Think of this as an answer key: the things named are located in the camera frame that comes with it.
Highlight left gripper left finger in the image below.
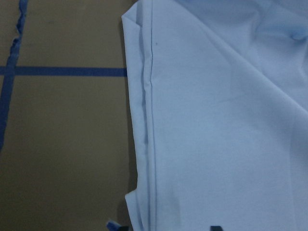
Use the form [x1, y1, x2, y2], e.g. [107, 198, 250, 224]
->
[119, 226, 128, 231]

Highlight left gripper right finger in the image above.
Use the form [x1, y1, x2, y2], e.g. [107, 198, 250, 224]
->
[210, 226, 221, 231]

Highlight light blue t-shirt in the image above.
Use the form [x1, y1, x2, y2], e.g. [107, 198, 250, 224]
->
[122, 0, 308, 231]

